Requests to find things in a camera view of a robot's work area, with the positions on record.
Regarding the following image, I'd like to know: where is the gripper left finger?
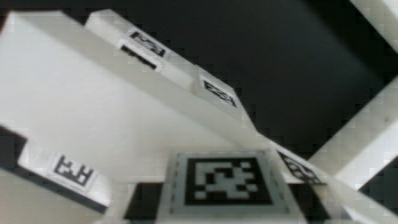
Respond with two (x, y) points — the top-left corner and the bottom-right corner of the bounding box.
(122, 182), (163, 224)

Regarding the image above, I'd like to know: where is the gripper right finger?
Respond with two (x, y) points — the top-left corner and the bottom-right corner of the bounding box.
(289, 184), (330, 224)

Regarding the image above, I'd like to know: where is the white chair leg block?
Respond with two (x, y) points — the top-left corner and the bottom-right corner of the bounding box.
(156, 151), (305, 224)

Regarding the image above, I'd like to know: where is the white chair leg with tag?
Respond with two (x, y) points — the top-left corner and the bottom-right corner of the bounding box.
(17, 143), (112, 207)

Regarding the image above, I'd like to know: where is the white chair back part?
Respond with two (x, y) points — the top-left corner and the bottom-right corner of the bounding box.
(0, 10), (398, 224)

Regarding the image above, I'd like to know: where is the white L-shaped obstacle fence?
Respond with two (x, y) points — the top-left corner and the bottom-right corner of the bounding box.
(309, 0), (398, 190)

